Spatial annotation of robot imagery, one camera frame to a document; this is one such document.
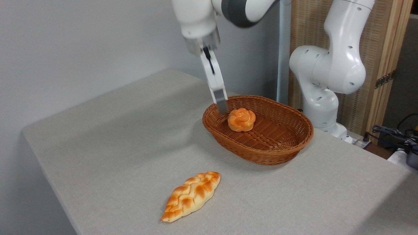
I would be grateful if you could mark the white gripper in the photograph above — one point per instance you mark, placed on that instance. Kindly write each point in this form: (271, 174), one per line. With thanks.
(214, 73)

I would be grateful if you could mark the round knotted bread roll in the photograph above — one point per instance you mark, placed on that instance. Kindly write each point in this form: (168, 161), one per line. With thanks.
(241, 120)

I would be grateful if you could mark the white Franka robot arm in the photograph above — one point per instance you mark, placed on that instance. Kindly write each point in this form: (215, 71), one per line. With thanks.
(339, 65)

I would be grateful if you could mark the brown wicker basket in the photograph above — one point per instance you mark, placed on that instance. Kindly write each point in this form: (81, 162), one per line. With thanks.
(277, 140)

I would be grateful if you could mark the long braided bread loaf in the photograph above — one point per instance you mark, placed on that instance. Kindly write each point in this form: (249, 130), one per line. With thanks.
(191, 195)

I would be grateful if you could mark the white vertical pole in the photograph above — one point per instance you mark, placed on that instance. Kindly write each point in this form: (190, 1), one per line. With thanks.
(283, 65)

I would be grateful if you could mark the grey tablecloth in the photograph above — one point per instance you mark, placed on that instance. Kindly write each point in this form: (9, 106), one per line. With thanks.
(114, 137)

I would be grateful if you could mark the white power strip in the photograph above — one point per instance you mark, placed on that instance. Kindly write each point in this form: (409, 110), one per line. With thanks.
(361, 143)

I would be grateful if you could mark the metal screen hinge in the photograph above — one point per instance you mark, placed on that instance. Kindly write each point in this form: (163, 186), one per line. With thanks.
(385, 79)

